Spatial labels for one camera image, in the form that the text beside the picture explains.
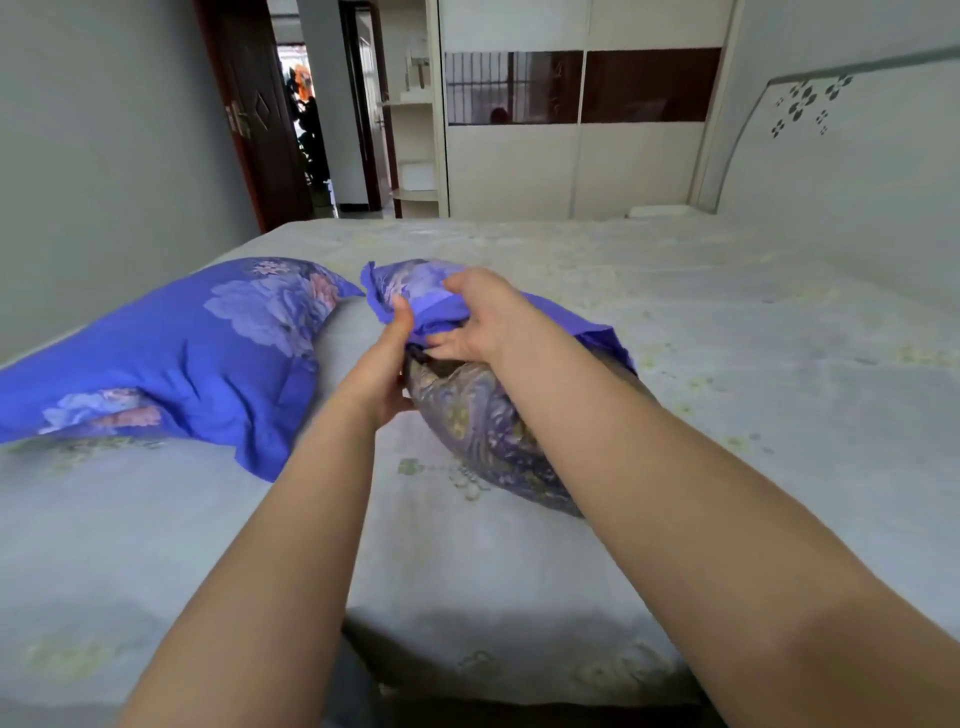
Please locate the person's right hand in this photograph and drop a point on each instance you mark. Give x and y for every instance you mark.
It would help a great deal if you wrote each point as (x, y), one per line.
(484, 319)

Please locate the person's left hand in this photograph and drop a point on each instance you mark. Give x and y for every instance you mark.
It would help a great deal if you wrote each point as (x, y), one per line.
(379, 379)

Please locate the person's right thumb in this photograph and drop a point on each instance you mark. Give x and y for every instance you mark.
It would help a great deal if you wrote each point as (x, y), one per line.
(451, 346)

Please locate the person's left thumb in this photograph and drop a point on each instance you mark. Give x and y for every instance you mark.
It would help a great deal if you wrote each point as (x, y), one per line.
(400, 324)

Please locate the blue floral pillowcase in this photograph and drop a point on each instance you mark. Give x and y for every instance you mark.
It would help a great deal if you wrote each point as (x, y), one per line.
(427, 296)

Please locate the grey patterned pillow insert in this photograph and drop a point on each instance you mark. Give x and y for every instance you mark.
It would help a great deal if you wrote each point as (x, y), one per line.
(480, 431)

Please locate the person's right forearm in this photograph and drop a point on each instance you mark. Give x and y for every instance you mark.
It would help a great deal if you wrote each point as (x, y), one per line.
(720, 547)

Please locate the person's left forearm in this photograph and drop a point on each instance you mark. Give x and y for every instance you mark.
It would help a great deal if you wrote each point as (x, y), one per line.
(277, 562)

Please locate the white box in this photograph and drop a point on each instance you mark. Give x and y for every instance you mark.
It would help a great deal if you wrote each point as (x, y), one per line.
(417, 176)

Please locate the blue floral pillow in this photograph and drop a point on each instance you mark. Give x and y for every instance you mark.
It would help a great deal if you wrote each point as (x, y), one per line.
(195, 352)

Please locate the white corner shelf unit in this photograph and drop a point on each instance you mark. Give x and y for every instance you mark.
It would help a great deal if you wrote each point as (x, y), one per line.
(411, 112)

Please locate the white wardrobe with brown panels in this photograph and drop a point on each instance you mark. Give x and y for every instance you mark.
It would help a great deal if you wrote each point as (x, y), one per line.
(577, 172)

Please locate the pale floral bed sheet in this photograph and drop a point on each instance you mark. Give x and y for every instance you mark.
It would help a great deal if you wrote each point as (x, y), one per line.
(675, 360)

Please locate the dark brown wooden door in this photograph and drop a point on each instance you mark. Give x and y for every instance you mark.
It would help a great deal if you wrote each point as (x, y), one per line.
(259, 120)

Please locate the white padded headboard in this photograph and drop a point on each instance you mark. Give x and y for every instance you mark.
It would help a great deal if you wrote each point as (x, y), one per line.
(847, 172)

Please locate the dark brown door frame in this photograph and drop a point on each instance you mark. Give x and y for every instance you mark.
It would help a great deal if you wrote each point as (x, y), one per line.
(369, 105)

